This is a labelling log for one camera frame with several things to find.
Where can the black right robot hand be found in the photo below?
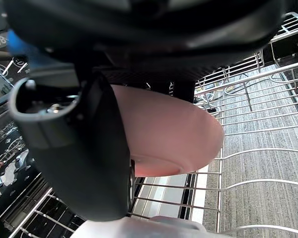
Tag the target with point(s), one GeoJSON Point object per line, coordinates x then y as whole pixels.
{"type": "Point", "coordinates": [77, 153]}

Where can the black dishwasher with control panel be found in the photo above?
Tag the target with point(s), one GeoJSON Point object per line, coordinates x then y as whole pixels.
{"type": "Point", "coordinates": [5, 173]}

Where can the pink cup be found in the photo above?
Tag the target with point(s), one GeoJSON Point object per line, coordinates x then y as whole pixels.
{"type": "Point", "coordinates": [164, 129]}

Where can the white dish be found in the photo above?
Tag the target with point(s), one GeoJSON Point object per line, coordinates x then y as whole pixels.
{"type": "Point", "coordinates": [139, 228]}

